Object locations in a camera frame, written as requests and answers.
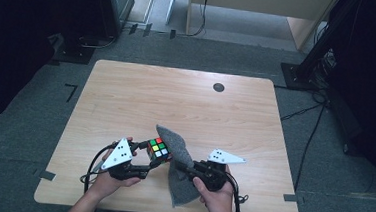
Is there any left hand-held gripper cable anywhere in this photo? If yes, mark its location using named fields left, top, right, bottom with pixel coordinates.
left=79, top=140, right=121, bottom=195

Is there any grey towel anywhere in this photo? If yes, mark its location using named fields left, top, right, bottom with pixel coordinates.
left=149, top=123, right=208, bottom=210

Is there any multicoloured puzzle cube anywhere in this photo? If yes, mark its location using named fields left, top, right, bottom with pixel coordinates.
left=145, top=136, right=173, bottom=165

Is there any right hand-held gripper cable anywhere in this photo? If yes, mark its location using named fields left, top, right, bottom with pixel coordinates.
left=223, top=172, right=251, bottom=212

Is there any black floor cable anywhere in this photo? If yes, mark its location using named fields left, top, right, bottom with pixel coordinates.
left=280, top=101, right=325, bottom=125
left=293, top=103, right=326, bottom=193

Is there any light wooden desk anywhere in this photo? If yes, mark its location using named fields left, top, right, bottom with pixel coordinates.
left=183, top=0, right=338, bottom=54

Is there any black angled tape mark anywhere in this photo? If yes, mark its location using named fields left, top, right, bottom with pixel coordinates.
left=63, top=82, right=78, bottom=104

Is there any white metal rail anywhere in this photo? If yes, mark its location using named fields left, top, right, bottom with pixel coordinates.
left=164, top=0, right=180, bottom=27

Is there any grey tape piece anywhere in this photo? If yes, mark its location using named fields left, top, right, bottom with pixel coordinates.
left=283, top=193, right=304, bottom=204
left=33, top=168, right=57, bottom=182

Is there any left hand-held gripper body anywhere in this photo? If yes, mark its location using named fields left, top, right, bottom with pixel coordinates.
left=100, top=136, right=152, bottom=183

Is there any black metal stand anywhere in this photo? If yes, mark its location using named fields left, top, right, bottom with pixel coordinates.
left=278, top=0, right=365, bottom=96

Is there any black equipment cabinet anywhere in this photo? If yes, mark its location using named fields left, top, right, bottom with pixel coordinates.
left=52, top=0, right=136, bottom=69

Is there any black hanging cable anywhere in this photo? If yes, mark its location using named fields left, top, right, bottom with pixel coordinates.
left=175, top=0, right=209, bottom=39

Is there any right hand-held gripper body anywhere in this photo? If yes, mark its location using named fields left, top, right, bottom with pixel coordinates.
left=191, top=147, right=248, bottom=194

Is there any person's right hand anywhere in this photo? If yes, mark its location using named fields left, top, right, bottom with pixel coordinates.
left=190, top=163, right=238, bottom=212

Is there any person's left hand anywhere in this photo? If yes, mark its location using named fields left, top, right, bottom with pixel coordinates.
left=85, top=133, right=145, bottom=204

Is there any hand-held gripper cable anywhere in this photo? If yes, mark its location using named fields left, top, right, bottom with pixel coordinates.
left=223, top=172, right=251, bottom=212
left=79, top=140, right=121, bottom=195

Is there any dark round table grommet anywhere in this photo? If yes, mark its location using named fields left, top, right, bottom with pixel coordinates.
left=212, top=82, right=226, bottom=94

